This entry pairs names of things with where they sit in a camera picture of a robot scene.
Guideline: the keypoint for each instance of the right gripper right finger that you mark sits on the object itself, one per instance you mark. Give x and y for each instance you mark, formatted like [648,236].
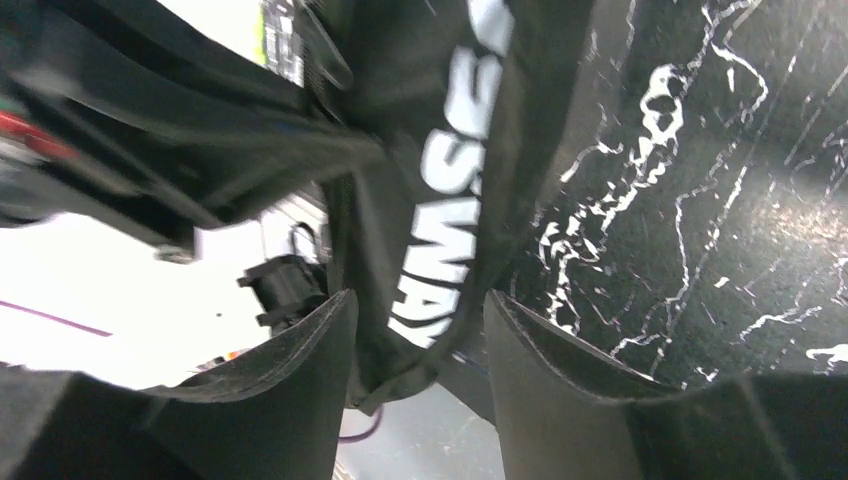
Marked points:
[566,411]

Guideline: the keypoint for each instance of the black racket bag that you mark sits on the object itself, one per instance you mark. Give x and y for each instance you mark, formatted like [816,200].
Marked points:
[472,104]

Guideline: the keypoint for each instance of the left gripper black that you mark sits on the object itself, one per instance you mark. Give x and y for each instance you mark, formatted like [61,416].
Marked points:
[124,112]

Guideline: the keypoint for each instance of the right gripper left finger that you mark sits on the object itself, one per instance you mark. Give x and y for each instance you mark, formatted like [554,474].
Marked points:
[271,413]

